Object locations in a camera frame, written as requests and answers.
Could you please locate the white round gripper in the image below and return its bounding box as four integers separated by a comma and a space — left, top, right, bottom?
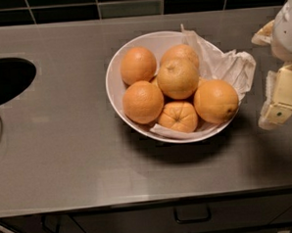
251, 0, 292, 130

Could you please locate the white ceramic bowl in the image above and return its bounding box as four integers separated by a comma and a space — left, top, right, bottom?
103, 26, 243, 148

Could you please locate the white crumpled paper liner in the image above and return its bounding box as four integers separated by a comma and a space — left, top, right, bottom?
146, 25, 256, 143

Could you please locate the large orange right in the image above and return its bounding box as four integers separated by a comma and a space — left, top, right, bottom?
193, 79, 239, 124

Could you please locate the orange top back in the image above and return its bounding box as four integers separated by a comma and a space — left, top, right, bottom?
160, 44, 199, 68

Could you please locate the pale orange centre top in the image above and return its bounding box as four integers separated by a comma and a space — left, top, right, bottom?
157, 58, 199, 100

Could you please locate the small ribbed orange front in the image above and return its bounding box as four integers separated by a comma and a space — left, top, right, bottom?
157, 101, 198, 133

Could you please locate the orange top left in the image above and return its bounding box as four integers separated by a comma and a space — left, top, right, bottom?
120, 46, 157, 85

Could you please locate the orange front left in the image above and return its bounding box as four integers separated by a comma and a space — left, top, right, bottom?
122, 80, 164, 124

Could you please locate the dark drawer front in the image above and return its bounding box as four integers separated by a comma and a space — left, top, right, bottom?
73, 194, 292, 233

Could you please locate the black round lamp base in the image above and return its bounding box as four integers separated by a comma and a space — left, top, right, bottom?
0, 57, 36, 106

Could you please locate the black centre drawer handle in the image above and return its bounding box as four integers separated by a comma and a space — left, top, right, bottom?
173, 208, 212, 224

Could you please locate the black drawer handle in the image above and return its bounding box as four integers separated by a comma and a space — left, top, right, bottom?
173, 208, 212, 224
40, 214, 61, 233

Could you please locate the black left drawer handle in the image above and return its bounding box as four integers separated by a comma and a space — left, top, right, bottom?
40, 214, 61, 233

